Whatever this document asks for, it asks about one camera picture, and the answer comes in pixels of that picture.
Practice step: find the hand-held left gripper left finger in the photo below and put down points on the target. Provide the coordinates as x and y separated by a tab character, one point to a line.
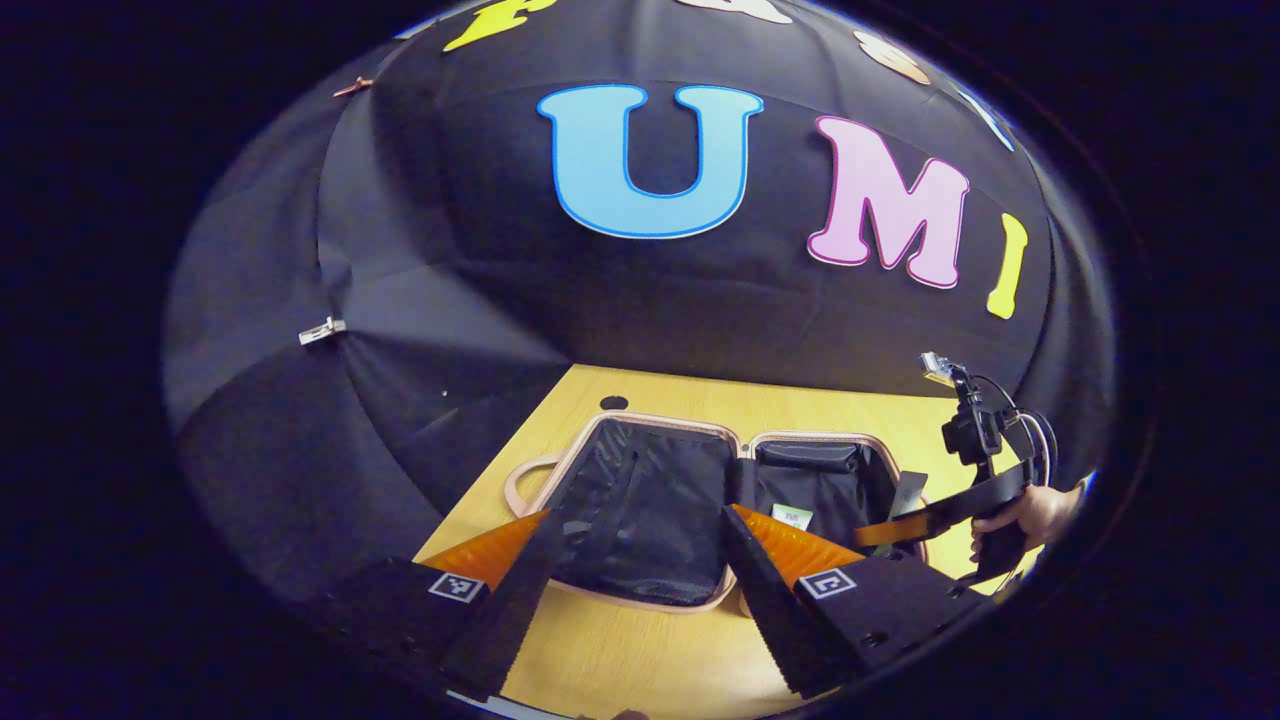
520	600

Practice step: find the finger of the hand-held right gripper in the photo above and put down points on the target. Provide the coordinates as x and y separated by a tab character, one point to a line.
960	508

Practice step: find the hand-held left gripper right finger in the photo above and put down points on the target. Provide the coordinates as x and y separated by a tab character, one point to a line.
765	600

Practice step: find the pale slim skin care tube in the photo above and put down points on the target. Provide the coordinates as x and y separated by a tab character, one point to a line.
906	492

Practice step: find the white green skin care tube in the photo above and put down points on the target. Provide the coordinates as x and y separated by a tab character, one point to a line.
792	517

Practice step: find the pale pink suitcase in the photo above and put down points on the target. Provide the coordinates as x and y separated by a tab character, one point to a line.
650	500

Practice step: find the silver cloth clip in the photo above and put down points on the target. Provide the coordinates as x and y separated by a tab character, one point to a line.
322	331

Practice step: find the black backdrop cloth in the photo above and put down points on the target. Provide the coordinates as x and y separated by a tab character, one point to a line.
450	250

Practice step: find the copper cloth clip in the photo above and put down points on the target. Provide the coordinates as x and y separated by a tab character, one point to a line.
352	87

